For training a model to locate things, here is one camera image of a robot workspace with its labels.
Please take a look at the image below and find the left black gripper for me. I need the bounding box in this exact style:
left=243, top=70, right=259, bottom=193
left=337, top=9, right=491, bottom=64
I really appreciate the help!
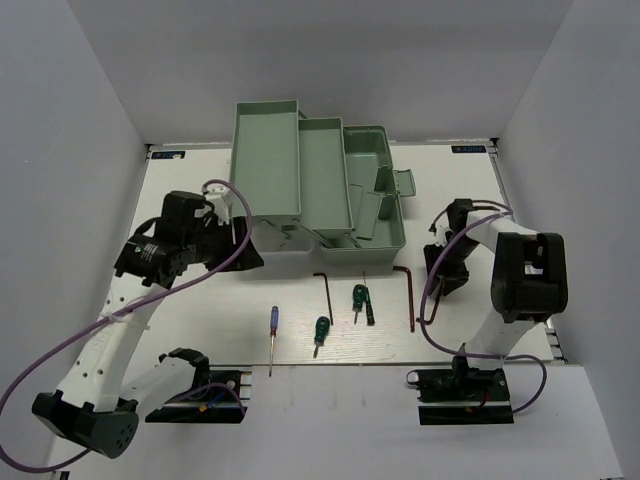
left=184, top=215, right=265, bottom=271

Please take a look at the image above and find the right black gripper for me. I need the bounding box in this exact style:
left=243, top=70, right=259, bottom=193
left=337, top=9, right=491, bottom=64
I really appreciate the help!
left=424, top=236, right=480, bottom=295

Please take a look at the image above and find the green plastic toolbox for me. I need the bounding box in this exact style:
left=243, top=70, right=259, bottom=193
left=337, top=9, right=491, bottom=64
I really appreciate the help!
left=230, top=100, right=416, bottom=265

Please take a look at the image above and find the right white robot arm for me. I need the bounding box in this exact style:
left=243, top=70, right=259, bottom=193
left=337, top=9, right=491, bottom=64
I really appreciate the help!
left=419, top=198, right=568, bottom=399

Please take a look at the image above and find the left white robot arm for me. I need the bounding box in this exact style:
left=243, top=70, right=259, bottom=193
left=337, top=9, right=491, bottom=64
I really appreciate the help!
left=32, top=180, right=264, bottom=458

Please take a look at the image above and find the large hex key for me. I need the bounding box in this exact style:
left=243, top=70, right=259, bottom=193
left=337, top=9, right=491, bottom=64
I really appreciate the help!
left=392, top=265, right=416, bottom=333

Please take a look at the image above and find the blue red precision screwdriver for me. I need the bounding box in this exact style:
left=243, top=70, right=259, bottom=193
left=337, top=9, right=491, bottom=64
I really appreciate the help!
left=268, top=306, right=279, bottom=376

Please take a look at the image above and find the angled hex key right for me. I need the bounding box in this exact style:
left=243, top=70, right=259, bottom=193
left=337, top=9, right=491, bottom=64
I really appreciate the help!
left=415, top=280, right=446, bottom=326

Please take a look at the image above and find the long hex key left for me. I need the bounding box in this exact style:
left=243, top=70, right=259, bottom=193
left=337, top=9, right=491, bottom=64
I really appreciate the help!
left=313, top=272, right=334, bottom=326

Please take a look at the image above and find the dark green slim screwdriver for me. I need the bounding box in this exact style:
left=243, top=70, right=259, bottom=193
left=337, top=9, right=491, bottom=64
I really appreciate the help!
left=363, top=274, right=375, bottom=326

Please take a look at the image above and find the green stubby screwdriver upper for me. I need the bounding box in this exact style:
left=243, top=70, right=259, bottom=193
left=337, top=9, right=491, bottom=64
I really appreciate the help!
left=352, top=284, right=366, bottom=323

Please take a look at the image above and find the green stubby screwdriver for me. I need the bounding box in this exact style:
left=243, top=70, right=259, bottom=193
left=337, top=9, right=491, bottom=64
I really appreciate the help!
left=352, top=284, right=366, bottom=323
left=313, top=316, right=331, bottom=358

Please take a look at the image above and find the green stubby screwdriver lower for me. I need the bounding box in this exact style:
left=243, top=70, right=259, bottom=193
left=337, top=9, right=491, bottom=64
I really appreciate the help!
left=313, top=316, right=331, bottom=358

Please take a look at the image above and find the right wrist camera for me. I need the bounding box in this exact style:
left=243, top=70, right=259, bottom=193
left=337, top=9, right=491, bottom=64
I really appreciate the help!
left=431, top=224, right=451, bottom=247

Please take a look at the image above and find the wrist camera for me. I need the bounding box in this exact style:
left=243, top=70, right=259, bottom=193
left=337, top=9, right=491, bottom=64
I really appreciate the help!
left=431, top=224, right=451, bottom=247
left=201, top=181, right=232, bottom=225

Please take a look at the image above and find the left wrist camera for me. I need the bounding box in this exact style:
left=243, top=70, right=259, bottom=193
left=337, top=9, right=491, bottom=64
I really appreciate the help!
left=201, top=181, right=232, bottom=225

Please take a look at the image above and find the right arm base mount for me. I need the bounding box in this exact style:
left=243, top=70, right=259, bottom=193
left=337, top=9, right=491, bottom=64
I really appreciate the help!
left=406, top=368, right=514, bottom=426

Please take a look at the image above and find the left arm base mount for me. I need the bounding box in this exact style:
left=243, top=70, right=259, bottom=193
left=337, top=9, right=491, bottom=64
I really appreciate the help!
left=145, top=367, right=252, bottom=425

